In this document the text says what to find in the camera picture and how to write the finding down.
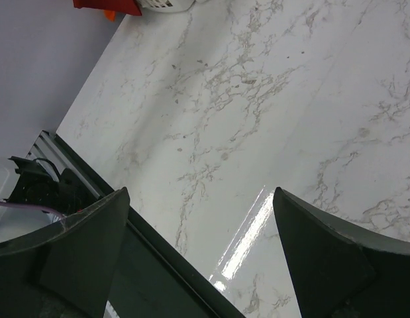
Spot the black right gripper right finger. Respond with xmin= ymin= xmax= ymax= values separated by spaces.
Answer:
xmin=273 ymin=187 xmax=410 ymax=317

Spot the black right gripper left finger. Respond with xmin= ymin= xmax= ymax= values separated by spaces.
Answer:
xmin=0 ymin=188 xmax=130 ymax=317

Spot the orange t shirt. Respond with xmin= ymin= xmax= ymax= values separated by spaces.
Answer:
xmin=103 ymin=10 xmax=116 ymax=22

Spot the dark red t shirt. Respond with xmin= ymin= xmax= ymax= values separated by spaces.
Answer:
xmin=73 ymin=0 xmax=142 ymax=16

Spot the white plastic laundry basket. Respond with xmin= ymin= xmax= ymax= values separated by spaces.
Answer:
xmin=137 ymin=0 xmax=195 ymax=13

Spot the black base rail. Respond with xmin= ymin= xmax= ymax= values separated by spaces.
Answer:
xmin=40 ymin=132 xmax=240 ymax=317

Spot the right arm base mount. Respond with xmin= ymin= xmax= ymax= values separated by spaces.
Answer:
xmin=5 ymin=156 xmax=96 ymax=215

